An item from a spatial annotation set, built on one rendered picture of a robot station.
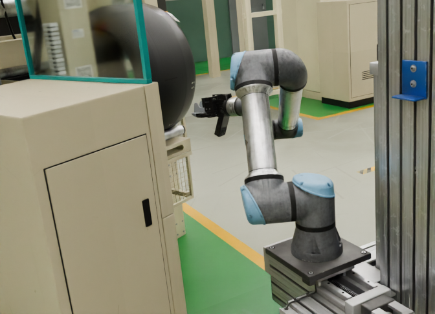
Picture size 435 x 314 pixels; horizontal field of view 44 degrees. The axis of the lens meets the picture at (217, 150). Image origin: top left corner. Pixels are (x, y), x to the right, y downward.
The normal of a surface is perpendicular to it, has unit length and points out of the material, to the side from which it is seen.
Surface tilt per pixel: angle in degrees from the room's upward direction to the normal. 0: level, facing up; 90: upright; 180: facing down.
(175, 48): 71
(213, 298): 0
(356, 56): 90
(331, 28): 90
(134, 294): 90
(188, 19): 90
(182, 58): 80
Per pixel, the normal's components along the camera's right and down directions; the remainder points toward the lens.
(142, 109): 0.77, 0.11
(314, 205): 0.00, 0.28
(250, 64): -0.05, -0.28
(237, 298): -0.10, -0.95
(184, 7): 0.47, 0.21
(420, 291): -0.88, 0.22
